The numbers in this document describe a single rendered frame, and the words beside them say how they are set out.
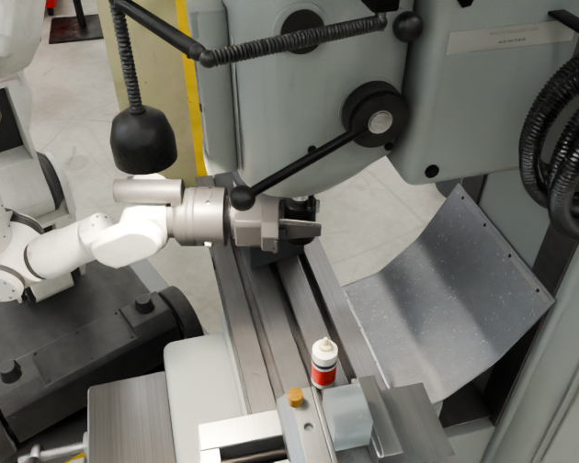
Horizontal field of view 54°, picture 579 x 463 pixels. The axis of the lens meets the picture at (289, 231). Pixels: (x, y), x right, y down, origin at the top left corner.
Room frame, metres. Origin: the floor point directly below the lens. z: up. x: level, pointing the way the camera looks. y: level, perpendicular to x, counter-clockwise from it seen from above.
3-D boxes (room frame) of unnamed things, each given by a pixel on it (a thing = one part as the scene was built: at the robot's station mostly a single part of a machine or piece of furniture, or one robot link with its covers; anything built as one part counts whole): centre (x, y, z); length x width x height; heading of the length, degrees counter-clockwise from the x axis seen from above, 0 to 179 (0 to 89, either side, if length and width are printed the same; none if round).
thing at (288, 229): (0.62, -0.01, 1.23); 0.06 x 0.02 x 0.03; 90
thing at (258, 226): (0.66, 0.08, 1.23); 0.13 x 0.12 x 0.10; 0
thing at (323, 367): (0.56, -0.06, 1.01); 0.04 x 0.04 x 0.11
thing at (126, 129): (0.56, 0.17, 1.43); 0.07 x 0.07 x 0.06
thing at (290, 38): (0.46, -0.01, 1.58); 0.17 x 0.01 x 0.01; 118
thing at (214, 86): (0.63, 0.09, 1.45); 0.04 x 0.04 x 0.21; 15
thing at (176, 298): (1.08, 0.31, 0.50); 0.20 x 0.05 x 0.20; 37
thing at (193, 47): (0.48, 0.11, 1.58); 0.17 x 0.01 x 0.01; 37
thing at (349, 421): (0.42, -0.08, 1.07); 0.06 x 0.05 x 0.06; 12
